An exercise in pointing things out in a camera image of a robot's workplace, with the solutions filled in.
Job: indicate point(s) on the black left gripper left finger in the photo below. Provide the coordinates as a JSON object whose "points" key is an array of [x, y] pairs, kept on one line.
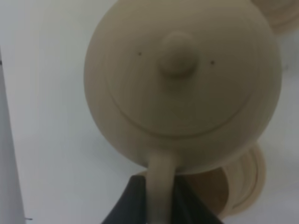
{"points": [[131, 207]]}

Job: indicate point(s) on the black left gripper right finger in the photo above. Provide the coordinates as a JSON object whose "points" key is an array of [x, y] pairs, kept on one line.
{"points": [[187, 208]]}

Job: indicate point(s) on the beige teapot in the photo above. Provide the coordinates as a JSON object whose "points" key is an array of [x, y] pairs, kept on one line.
{"points": [[181, 86]]}

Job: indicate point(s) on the beige teapot saucer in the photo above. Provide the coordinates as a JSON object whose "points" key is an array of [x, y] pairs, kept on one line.
{"points": [[226, 190]]}

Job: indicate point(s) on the left beige cup saucer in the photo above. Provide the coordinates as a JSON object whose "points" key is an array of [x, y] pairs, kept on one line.
{"points": [[282, 15]]}

